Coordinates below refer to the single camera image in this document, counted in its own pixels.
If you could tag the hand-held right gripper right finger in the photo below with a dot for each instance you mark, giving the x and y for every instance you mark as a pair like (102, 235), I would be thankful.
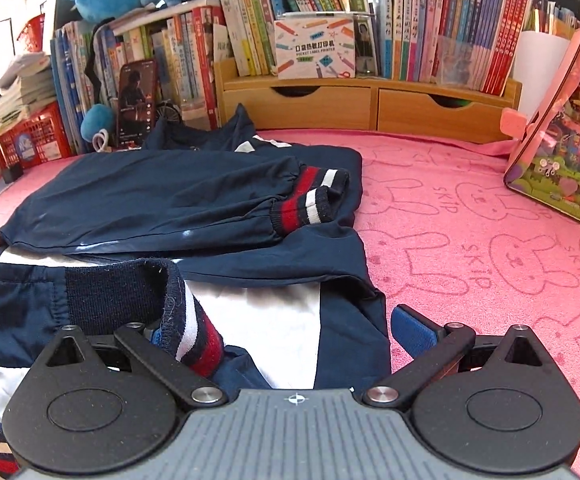
(414, 332)

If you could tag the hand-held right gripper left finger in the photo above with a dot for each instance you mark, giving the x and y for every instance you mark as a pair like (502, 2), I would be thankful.
(145, 347)

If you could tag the white and navy jacket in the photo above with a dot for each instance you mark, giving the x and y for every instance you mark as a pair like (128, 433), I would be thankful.
(145, 195)

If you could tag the black charger block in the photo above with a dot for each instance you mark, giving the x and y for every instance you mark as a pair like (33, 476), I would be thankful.
(12, 173)

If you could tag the blue plush ball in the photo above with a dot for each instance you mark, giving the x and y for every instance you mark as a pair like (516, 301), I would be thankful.
(95, 122)

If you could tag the red plastic crate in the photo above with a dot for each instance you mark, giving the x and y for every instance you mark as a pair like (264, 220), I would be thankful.
(35, 137)

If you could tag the pink dollhouse box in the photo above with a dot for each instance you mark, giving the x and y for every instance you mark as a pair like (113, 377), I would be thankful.
(569, 150)

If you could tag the smartphone in red case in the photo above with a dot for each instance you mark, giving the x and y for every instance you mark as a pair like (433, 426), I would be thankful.
(137, 105)

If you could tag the wooden drawer organizer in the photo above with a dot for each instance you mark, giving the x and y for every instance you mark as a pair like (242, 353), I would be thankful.
(320, 105)

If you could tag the stack of paper booklets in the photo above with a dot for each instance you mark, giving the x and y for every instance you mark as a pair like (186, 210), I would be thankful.
(22, 90)

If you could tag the white card sheet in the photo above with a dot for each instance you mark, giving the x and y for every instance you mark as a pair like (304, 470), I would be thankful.
(534, 65)

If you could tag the white printed cardboard box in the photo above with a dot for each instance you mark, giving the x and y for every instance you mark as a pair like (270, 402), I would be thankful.
(315, 50)

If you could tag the row of small colourful books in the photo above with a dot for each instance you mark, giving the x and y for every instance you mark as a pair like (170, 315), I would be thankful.
(444, 25)

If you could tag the red plastic basket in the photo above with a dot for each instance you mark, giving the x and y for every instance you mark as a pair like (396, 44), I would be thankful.
(31, 35)

